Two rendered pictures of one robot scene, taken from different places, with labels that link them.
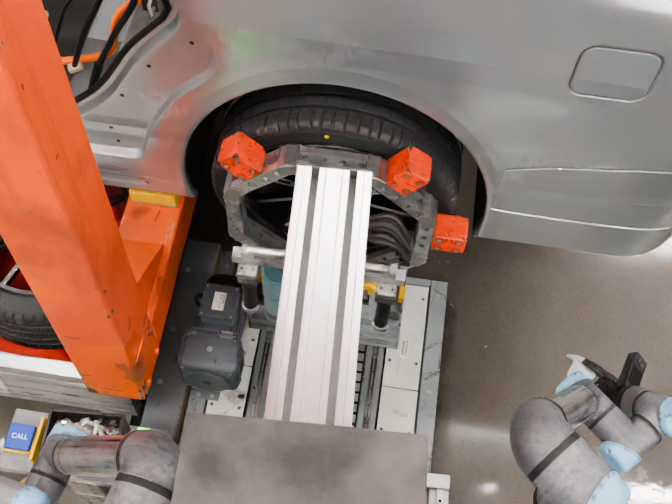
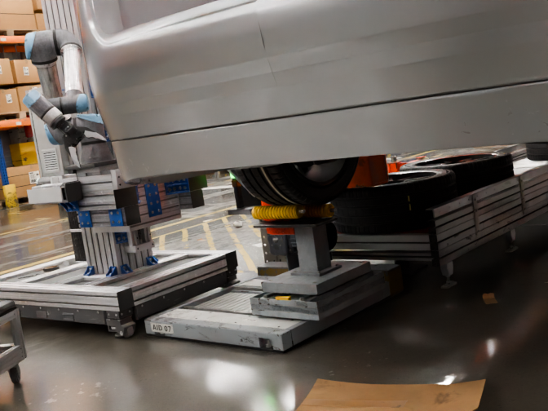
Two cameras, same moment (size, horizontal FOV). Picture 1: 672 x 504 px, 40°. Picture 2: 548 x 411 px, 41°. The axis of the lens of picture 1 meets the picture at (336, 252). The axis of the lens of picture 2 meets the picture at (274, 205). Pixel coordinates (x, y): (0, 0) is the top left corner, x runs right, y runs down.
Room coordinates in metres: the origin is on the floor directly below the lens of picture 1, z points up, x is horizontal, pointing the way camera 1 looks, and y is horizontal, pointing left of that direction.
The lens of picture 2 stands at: (3.20, -2.61, 0.91)
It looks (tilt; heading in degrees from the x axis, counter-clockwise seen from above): 7 degrees down; 127
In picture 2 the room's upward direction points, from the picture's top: 8 degrees counter-clockwise
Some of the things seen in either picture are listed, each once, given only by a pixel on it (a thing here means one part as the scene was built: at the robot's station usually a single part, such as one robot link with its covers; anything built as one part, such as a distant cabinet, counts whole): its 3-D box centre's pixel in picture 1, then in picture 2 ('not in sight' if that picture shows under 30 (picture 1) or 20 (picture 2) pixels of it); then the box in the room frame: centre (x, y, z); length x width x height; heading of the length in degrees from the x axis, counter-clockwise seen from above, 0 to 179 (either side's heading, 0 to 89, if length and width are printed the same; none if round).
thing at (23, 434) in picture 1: (20, 437); not in sight; (0.73, 0.82, 0.47); 0.07 x 0.07 x 0.02; 85
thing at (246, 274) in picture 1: (249, 263); not in sight; (1.07, 0.21, 0.93); 0.09 x 0.05 x 0.05; 175
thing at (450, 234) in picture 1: (449, 233); not in sight; (1.24, -0.29, 0.85); 0.09 x 0.08 x 0.07; 85
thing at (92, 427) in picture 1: (85, 442); (260, 191); (0.71, 0.63, 0.51); 0.20 x 0.14 x 0.13; 89
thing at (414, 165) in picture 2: not in sight; (456, 178); (1.45, 1.61, 0.39); 0.66 x 0.66 x 0.24
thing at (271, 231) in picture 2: not in sight; (285, 213); (1.30, 0.02, 0.48); 0.16 x 0.12 x 0.17; 175
